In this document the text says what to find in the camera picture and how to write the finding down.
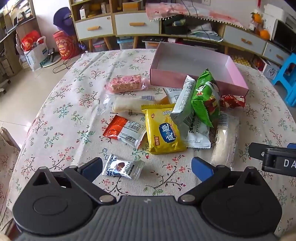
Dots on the white shopping bag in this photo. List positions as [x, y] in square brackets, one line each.
[35, 58]

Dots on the pink nougat bar packet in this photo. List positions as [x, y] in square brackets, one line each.
[126, 83]

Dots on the white plastic appliance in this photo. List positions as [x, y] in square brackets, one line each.
[276, 10]

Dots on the red gift bag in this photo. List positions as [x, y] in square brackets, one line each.
[66, 46]

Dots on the clear bin pink lid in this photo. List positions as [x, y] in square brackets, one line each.
[100, 45]

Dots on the green yellow cloth bundle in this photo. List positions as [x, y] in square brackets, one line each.
[178, 22]

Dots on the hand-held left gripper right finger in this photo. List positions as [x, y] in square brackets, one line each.
[201, 169]

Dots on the yellow egg tray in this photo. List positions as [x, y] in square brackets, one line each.
[240, 60]

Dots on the orange fruit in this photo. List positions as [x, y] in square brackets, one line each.
[264, 34]

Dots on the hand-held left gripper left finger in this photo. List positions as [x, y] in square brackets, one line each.
[91, 169]

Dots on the purple round object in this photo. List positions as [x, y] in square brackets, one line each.
[62, 19]

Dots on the white wall socket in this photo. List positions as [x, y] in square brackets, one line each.
[206, 2]

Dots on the floral tablecloth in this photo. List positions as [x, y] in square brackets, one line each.
[69, 115]

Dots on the pink cardboard box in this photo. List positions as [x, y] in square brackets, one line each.
[166, 77]

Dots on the pile of papers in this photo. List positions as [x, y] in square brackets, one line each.
[203, 32]

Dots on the clear bin blue lid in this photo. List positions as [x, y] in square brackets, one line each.
[124, 43]

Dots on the wooden open shelf rack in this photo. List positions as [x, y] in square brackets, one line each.
[13, 23]

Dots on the clear cream roll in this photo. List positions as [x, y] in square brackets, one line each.
[129, 105]
[224, 139]

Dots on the yellow cracker packet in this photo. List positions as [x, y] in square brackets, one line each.
[161, 132]

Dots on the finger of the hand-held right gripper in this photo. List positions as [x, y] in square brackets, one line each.
[255, 150]

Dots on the wooden low cabinet grey drawers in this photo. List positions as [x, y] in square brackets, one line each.
[245, 39]

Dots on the pale green white snack packet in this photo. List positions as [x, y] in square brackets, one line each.
[183, 102]

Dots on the orange with green leaves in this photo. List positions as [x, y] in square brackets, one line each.
[257, 17]

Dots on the red candy packet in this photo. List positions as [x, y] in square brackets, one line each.
[231, 101]

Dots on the clear glass jar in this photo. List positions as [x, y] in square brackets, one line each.
[253, 26]

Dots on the black storage case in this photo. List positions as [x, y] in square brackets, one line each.
[173, 30]

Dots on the blue white chocolate packet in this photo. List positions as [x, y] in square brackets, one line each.
[122, 168]

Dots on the white printed toy box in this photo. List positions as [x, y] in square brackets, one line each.
[271, 71]

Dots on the white barcode snack packet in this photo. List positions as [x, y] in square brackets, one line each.
[172, 95]

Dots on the blue plastic stool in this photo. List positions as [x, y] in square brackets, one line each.
[283, 76]

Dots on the orange white snack packet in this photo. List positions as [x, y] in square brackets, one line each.
[124, 131]

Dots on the pink patterned cloth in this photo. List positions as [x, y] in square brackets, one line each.
[208, 14]

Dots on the black white microwave oven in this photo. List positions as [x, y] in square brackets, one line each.
[283, 34]

